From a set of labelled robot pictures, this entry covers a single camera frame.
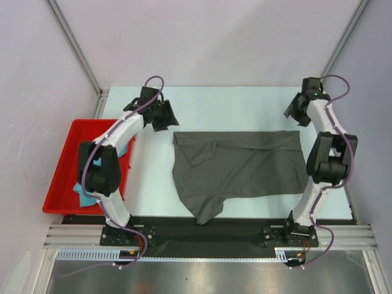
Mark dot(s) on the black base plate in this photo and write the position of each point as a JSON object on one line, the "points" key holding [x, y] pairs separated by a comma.
{"points": [[182, 237]]}

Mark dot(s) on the aluminium frame rail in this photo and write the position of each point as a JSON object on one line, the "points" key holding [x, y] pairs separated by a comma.
{"points": [[344, 237]]}

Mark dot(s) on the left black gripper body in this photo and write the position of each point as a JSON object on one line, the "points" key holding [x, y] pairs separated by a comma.
{"points": [[163, 116]]}

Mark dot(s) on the dark grey t-shirt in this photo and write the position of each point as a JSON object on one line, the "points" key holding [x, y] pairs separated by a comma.
{"points": [[211, 167]]}

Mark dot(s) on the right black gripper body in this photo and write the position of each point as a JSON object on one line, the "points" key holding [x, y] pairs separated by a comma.
{"points": [[297, 113]]}

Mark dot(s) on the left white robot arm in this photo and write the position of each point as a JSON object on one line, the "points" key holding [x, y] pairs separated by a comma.
{"points": [[99, 173]]}

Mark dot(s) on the right aluminium corner post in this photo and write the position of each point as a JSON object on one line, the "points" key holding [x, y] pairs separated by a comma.
{"points": [[354, 20]]}

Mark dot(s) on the left aluminium corner post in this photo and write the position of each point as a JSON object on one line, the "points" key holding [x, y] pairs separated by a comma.
{"points": [[75, 47]]}

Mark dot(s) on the teal t-shirt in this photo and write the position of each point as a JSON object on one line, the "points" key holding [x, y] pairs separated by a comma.
{"points": [[87, 201]]}

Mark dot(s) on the aluminium corner post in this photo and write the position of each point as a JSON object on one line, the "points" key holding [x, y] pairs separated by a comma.
{"points": [[75, 47], [354, 20]]}

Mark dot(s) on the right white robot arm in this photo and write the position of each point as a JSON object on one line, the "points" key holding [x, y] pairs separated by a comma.
{"points": [[330, 161]]}

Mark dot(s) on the grey slotted cable duct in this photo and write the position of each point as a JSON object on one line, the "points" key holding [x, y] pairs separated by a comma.
{"points": [[117, 255]]}

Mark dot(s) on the red plastic bin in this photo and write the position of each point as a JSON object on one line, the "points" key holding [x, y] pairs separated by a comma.
{"points": [[61, 197]]}

